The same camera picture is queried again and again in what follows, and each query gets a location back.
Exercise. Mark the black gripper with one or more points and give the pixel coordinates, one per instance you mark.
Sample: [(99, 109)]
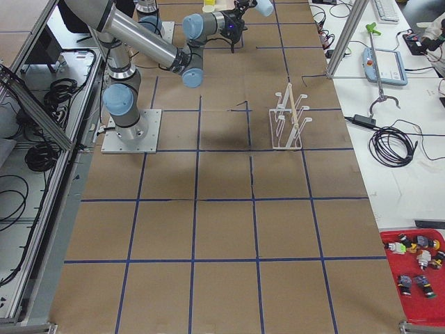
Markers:
[(232, 29)]

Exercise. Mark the light blue ikea cup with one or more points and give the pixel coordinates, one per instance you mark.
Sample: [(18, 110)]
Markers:
[(264, 7)]

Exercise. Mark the yellow cup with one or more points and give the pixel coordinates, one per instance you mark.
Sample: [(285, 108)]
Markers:
[(209, 6)]

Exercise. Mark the cream plastic tray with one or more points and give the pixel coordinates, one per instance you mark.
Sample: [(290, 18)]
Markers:
[(222, 5)]

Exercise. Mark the reacher grabber tool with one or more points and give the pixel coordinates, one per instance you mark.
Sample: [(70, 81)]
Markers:
[(371, 29)]

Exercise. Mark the white keyboard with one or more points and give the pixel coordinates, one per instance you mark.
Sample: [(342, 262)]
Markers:
[(385, 11)]

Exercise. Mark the blue teach pendant tablet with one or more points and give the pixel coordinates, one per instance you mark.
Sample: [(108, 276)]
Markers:
[(392, 70)]

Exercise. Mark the black power adapter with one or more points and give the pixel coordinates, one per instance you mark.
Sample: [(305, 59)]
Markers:
[(364, 121)]

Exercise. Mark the red parts tray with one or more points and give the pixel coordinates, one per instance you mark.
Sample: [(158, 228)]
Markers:
[(416, 260)]

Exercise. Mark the aluminium frame post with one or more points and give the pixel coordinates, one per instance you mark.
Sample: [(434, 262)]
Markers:
[(345, 37)]

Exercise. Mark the white wire cup rack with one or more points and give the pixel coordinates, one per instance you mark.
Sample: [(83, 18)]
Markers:
[(286, 120)]

